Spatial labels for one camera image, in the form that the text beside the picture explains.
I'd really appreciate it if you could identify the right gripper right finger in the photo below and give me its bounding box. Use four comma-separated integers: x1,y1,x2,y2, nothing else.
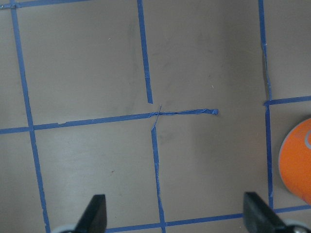
242,191,311,233

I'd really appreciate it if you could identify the orange can with grey lid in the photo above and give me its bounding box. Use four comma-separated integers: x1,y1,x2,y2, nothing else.
278,119,311,204

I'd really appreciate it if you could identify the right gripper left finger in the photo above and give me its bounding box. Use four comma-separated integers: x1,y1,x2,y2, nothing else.
73,194,107,233

